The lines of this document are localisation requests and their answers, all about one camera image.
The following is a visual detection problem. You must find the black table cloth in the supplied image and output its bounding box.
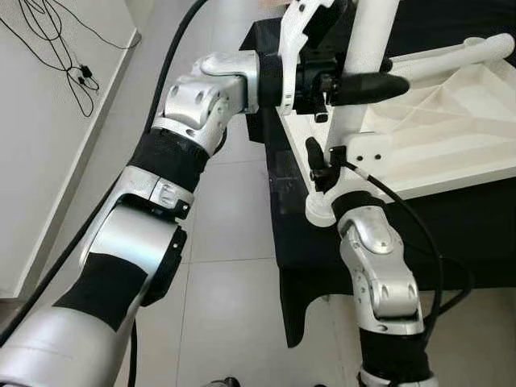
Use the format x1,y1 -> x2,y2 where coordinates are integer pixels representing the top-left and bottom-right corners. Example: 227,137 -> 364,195
240,0 -> 516,349

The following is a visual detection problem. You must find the cream plastic table top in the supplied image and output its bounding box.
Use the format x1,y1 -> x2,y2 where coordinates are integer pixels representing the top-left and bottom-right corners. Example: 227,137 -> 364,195
278,56 -> 516,228

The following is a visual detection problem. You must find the black cable with plug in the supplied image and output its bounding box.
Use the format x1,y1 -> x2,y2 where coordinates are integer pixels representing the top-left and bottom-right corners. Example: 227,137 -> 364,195
0,0 -> 96,118

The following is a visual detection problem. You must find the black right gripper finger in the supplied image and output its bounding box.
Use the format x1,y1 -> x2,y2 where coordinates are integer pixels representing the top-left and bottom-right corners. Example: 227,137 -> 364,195
305,135 -> 333,194

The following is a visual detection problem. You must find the dark robot left foot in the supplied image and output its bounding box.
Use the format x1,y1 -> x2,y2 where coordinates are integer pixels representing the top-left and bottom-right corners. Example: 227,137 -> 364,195
203,375 -> 243,387

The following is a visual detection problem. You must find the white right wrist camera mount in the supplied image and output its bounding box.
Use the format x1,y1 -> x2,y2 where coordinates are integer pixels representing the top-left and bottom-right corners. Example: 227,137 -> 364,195
327,133 -> 393,202

